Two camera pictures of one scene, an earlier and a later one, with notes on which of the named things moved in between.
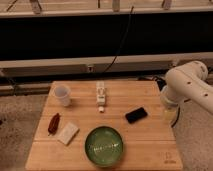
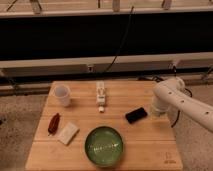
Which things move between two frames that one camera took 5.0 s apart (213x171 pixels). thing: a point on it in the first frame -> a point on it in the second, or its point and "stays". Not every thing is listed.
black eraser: [136, 115] stays
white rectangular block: [68, 134] stays
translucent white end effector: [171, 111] -> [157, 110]
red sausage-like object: [53, 125] stays
